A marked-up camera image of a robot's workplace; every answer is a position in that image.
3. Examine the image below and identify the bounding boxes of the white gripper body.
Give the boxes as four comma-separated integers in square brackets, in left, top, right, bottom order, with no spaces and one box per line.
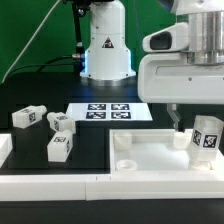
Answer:
[138,53,224,104]

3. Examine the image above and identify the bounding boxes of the black pole stand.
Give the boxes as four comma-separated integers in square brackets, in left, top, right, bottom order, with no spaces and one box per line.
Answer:
[62,0,91,56]

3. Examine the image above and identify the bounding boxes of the white U-shaped obstacle fence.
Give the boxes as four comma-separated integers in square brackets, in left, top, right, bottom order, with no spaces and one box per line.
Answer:
[0,133,224,203]

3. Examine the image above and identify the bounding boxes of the white sheet with fiducial tags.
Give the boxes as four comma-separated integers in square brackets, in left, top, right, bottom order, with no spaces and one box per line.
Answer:
[66,103,152,121]

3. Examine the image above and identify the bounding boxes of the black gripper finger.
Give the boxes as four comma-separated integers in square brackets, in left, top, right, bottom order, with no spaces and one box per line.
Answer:
[167,103,184,132]

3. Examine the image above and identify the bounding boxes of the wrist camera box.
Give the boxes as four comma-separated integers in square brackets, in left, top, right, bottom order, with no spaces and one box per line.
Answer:
[142,22,190,53]

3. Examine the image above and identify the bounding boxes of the black cable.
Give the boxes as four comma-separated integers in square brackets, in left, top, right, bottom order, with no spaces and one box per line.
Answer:
[6,54,84,78]

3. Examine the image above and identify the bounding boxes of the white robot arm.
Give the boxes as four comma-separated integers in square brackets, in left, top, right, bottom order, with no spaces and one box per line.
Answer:
[81,0,224,122]

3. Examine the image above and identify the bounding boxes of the white cable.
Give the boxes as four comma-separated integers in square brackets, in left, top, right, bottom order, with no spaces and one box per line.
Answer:
[1,0,64,84]

